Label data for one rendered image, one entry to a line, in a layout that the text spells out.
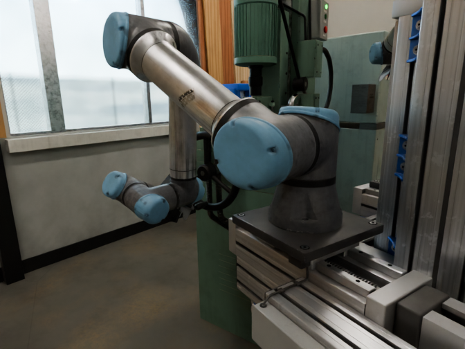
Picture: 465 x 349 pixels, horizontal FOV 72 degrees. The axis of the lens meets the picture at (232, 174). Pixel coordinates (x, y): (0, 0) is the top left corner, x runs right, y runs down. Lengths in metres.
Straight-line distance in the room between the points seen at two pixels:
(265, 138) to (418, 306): 0.33
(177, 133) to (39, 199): 1.64
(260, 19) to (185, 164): 0.70
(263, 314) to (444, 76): 0.49
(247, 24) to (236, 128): 0.90
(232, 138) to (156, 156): 2.26
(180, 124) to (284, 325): 0.55
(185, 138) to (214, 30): 2.21
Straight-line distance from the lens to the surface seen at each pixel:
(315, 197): 0.62
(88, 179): 2.48
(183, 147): 0.87
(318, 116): 0.60
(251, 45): 1.34
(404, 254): 0.73
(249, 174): 0.49
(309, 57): 1.50
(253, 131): 0.47
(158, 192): 0.86
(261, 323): 0.58
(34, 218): 2.42
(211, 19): 3.02
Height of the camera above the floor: 1.07
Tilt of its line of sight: 14 degrees down
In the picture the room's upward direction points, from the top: 1 degrees counter-clockwise
